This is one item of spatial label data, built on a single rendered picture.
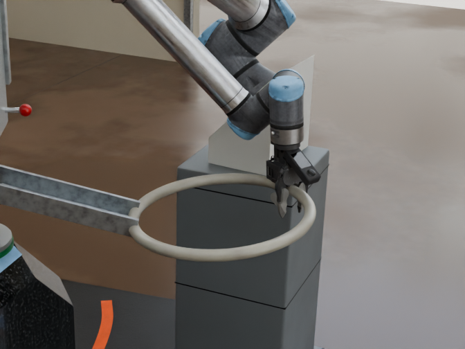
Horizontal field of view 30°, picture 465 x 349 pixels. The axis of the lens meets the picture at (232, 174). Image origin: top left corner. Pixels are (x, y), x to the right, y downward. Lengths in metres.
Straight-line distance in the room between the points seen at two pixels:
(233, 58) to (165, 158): 2.48
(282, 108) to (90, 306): 1.67
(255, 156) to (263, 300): 0.48
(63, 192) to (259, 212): 0.72
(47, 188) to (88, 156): 2.95
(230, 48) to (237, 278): 0.75
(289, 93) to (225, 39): 0.58
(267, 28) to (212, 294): 0.90
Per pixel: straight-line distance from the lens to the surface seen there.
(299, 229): 2.13
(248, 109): 2.40
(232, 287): 2.90
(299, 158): 2.32
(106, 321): 3.55
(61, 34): 7.82
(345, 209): 4.63
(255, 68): 2.79
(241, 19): 2.70
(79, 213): 2.20
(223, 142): 2.79
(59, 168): 5.08
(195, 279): 2.95
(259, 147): 2.73
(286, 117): 2.27
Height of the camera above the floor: 1.90
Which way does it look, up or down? 22 degrees down
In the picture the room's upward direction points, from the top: 2 degrees clockwise
